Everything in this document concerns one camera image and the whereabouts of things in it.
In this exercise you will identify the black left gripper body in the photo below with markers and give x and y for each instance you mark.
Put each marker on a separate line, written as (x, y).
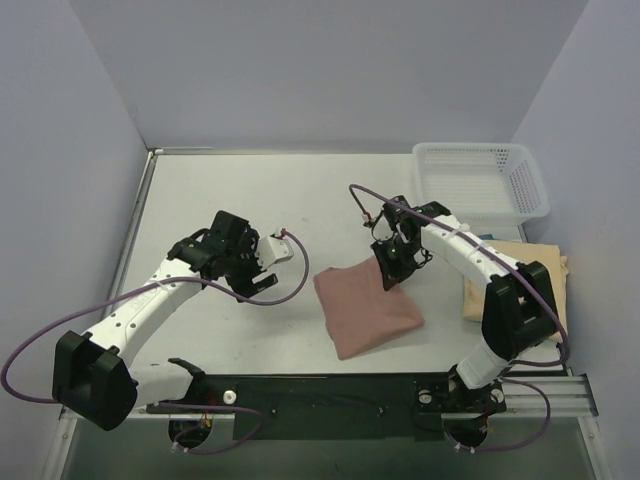
(251, 282)

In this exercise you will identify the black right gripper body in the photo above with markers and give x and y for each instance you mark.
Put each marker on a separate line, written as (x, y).
(388, 265)

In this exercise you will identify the pink graphic t shirt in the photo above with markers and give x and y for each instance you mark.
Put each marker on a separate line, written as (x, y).
(360, 315)

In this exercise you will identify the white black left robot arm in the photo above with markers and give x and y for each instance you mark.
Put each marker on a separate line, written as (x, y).
(94, 375)

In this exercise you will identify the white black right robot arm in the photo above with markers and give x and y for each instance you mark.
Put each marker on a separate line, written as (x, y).
(519, 310)

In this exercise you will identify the white perforated plastic basket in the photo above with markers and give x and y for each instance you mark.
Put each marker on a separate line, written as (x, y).
(492, 184)

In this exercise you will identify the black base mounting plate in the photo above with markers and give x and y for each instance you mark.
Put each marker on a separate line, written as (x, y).
(344, 406)

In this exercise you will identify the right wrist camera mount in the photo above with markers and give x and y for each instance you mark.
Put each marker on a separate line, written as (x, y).
(378, 226)

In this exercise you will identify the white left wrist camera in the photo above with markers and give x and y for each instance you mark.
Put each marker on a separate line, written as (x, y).
(273, 249)

